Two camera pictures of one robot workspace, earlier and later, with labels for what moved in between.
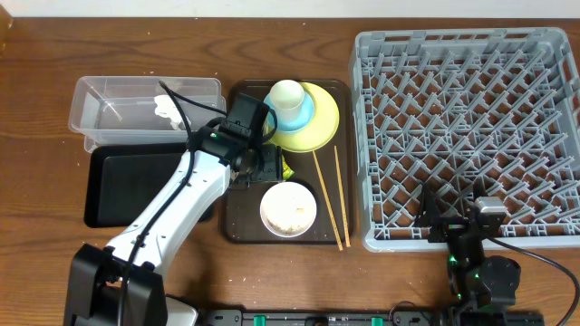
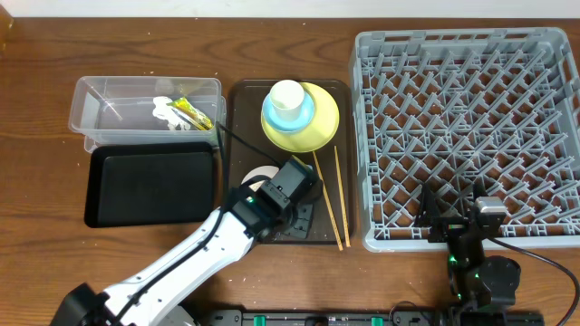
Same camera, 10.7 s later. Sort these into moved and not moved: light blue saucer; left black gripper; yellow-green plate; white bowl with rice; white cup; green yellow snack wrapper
Moved: left black gripper; green yellow snack wrapper; white bowl with rice
Not moved: light blue saucer; yellow-green plate; white cup
